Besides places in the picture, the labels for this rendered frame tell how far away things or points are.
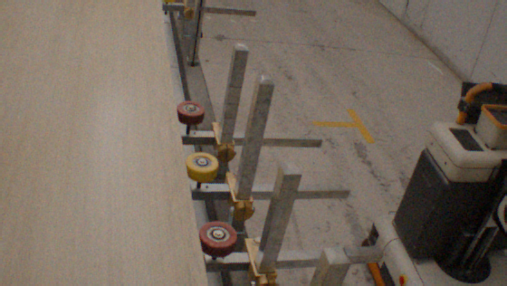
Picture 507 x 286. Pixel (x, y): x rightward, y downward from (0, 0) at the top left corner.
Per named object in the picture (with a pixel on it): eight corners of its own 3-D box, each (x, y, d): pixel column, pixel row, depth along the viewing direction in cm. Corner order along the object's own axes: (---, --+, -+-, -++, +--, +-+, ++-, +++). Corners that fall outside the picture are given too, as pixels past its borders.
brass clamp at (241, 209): (243, 186, 145) (246, 172, 142) (253, 221, 134) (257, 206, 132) (221, 186, 143) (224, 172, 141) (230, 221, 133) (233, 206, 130)
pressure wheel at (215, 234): (205, 285, 112) (211, 250, 106) (187, 261, 118) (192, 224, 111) (236, 275, 117) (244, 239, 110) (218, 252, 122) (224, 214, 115)
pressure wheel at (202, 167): (182, 204, 133) (186, 168, 127) (181, 185, 139) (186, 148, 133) (214, 207, 134) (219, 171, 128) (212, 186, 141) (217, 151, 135)
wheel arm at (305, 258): (375, 255, 130) (380, 243, 127) (379, 264, 127) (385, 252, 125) (202, 263, 118) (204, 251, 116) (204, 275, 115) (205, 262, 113)
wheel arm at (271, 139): (317, 144, 170) (320, 132, 167) (320, 150, 167) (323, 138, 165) (178, 140, 158) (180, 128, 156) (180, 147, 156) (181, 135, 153)
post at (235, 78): (221, 185, 166) (246, 42, 140) (223, 192, 163) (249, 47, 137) (210, 184, 165) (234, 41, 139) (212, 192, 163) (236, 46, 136)
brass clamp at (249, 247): (264, 252, 125) (268, 237, 122) (277, 295, 114) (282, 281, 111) (238, 252, 123) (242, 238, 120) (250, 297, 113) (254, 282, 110)
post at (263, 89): (238, 232, 144) (272, 73, 118) (240, 241, 142) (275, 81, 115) (225, 232, 143) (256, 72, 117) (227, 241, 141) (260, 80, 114)
